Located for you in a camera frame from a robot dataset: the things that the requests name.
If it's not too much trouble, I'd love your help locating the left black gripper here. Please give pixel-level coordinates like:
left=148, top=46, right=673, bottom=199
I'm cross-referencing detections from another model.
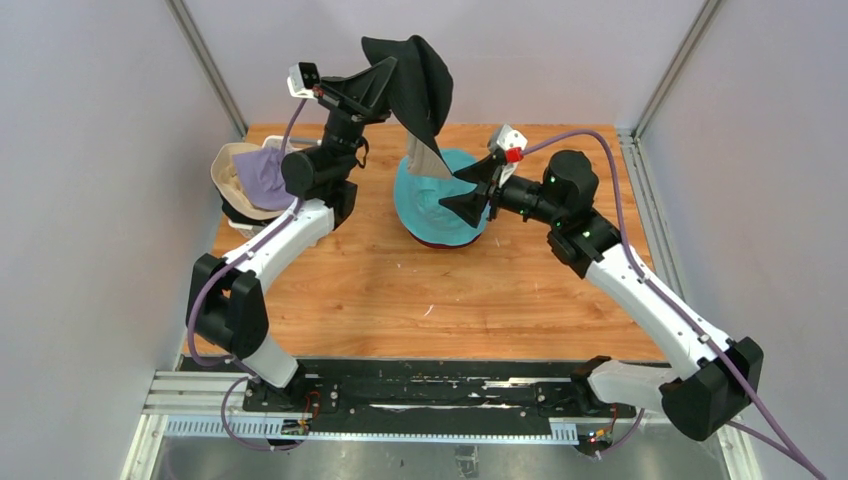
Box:
left=311, top=59, right=398, bottom=182

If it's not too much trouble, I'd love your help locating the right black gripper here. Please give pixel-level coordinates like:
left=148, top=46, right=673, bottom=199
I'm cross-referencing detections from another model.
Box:
left=438, top=155, right=563, bottom=229

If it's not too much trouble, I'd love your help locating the beige bucket hat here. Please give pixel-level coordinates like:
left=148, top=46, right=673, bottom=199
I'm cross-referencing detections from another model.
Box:
left=361, top=35, right=454, bottom=180

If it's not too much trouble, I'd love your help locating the teal bucket hat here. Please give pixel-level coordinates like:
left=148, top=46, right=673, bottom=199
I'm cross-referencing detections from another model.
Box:
left=393, top=156, right=486, bottom=243

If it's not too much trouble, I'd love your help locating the maroon bucket hat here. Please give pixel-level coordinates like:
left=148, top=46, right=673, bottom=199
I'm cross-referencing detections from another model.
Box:
left=409, top=232, right=481, bottom=250

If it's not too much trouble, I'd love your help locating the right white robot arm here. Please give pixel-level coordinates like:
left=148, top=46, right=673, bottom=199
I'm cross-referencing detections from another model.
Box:
left=440, top=150, right=764, bottom=441

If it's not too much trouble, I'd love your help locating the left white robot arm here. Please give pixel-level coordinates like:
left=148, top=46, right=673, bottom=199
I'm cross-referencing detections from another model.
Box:
left=186, top=56, right=398, bottom=413

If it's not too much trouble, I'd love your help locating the white perforated plastic basket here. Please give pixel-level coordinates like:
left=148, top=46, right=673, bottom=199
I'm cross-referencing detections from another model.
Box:
left=225, top=135, right=321, bottom=239

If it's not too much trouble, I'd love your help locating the lavender bucket hat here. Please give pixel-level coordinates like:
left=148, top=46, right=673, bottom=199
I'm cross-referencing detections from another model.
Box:
left=233, top=147, right=295, bottom=211

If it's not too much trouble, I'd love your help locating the cream straw-coloured bucket hat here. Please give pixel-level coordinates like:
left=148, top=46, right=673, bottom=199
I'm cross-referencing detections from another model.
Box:
left=210, top=142, right=285, bottom=225

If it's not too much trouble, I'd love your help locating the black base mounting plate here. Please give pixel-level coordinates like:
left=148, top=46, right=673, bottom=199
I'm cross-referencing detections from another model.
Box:
left=212, top=358, right=637, bottom=442

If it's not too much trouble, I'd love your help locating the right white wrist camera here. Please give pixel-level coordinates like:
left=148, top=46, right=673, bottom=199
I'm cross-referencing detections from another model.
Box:
left=487, top=124, right=528, bottom=186

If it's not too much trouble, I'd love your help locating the white slotted cable duct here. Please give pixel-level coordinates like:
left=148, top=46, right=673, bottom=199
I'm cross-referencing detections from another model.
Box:
left=165, top=415, right=580, bottom=446

